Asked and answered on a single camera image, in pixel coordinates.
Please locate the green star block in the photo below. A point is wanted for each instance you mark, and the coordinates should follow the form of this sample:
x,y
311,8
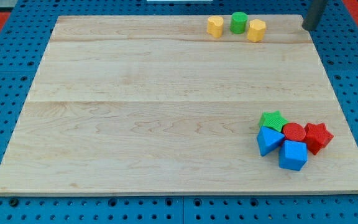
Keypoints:
x,y
273,120

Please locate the red star block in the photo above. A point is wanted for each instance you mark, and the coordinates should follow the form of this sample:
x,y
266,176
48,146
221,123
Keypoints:
x,y
317,137

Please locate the wooden board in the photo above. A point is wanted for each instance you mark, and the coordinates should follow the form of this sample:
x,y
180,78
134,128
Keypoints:
x,y
153,105

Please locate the yellow heart block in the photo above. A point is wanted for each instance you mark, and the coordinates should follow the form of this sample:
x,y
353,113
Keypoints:
x,y
215,26

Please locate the blue triangle block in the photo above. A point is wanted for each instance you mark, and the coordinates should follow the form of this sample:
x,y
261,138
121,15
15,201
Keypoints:
x,y
268,140

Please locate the green cylinder block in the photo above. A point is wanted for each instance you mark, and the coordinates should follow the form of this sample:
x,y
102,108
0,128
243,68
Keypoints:
x,y
238,22

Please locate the yellow hexagon block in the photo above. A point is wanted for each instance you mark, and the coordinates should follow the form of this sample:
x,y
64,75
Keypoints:
x,y
256,30

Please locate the red cylinder block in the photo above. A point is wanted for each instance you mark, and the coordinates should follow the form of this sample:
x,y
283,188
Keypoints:
x,y
294,132

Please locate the blue cube block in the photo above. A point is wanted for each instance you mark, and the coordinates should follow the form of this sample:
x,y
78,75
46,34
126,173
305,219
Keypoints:
x,y
293,155

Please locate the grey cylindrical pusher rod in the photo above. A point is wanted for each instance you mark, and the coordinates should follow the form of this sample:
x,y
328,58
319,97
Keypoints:
x,y
314,14

